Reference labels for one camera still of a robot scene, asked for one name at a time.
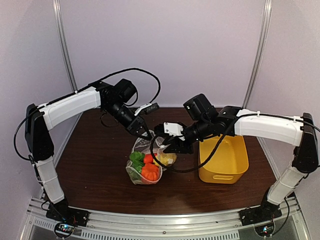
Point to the yellow plastic basket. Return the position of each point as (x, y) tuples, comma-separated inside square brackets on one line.
[(228, 164)]

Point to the green leafy toy vegetable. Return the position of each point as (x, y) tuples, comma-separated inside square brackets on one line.
[(137, 160)]

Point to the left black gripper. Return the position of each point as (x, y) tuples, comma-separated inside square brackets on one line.
[(136, 123)]

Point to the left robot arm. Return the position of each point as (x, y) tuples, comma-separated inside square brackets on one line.
[(41, 119)]

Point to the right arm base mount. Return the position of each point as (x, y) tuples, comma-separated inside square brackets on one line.
[(258, 214)]

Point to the aluminium front rail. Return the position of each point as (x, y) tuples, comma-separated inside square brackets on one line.
[(219, 225)]

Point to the clear dotted zip bag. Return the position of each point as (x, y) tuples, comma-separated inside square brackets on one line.
[(143, 146)]

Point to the red toy pepper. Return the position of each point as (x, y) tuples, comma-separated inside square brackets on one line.
[(148, 159)]

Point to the orange toy pumpkin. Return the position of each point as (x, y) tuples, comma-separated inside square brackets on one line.
[(150, 172)]

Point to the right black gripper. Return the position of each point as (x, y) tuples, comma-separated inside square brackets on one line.
[(178, 146)]

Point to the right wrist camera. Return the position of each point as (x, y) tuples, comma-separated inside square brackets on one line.
[(169, 129)]

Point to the right aluminium corner post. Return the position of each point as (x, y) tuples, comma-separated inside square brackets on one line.
[(264, 30)]

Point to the yellow toy corn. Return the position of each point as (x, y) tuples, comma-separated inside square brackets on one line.
[(166, 159)]

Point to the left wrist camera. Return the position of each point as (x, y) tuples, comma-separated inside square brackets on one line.
[(146, 109)]

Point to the aluminium corner post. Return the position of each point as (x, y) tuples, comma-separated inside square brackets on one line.
[(63, 44), (264, 30)]

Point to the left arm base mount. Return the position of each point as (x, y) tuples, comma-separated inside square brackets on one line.
[(71, 216)]

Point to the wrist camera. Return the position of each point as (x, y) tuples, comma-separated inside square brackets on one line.
[(146, 109), (169, 129)]

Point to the left aluminium corner post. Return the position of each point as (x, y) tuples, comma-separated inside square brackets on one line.
[(63, 44)]

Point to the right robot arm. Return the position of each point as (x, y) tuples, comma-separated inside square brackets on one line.
[(299, 132)]

